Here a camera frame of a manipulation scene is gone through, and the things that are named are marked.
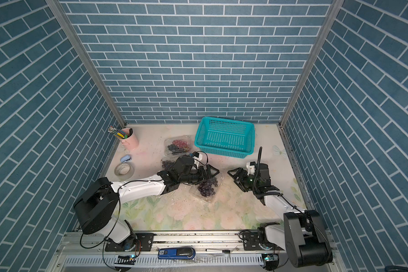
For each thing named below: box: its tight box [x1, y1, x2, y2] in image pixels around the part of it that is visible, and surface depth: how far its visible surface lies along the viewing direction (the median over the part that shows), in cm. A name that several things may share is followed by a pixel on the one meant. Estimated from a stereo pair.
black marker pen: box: [205, 248, 231, 254], surface depth 74 cm
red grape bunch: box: [172, 139, 190, 152], surface depth 107 cm
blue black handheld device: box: [157, 247, 196, 260], surface depth 70 cm
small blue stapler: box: [120, 154, 133, 164], surface depth 102 cm
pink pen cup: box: [118, 127, 140, 151], surface depth 101 cm
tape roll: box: [114, 162, 135, 181], surface depth 98 cm
